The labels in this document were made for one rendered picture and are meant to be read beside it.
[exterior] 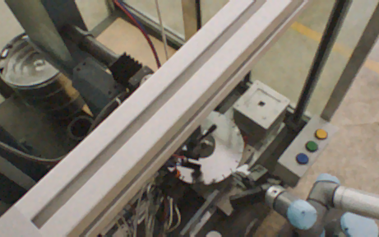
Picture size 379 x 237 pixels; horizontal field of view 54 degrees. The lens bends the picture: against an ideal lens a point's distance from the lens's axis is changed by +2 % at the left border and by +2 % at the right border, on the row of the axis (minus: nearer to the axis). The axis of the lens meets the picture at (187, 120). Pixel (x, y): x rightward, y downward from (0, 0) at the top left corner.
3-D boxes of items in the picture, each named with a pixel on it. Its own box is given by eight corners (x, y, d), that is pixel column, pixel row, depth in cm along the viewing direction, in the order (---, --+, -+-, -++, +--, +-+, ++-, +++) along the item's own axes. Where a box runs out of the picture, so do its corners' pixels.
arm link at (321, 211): (335, 219, 119) (321, 200, 113) (321, 250, 114) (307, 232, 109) (311, 211, 125) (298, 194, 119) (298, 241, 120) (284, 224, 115)
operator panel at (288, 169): (307, 129, 170) (315, 113, 157) (329, 143, 166) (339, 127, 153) (272, 174, 161) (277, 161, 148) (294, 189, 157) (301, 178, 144)
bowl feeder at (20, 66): (67, 66, 198) (39, 17, 167) (107, 96, 187) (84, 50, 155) (21, 104, 188) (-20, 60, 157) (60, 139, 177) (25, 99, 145)
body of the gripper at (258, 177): (263, 178, 132) (287, 193, 122) (245, 192, 130) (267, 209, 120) (256, 162, 128) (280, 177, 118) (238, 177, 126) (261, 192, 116)
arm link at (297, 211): (306, 237, 108) (293, 222, 103) (279, 218, 117) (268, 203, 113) (323, 217, 109) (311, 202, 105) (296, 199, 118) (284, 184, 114)
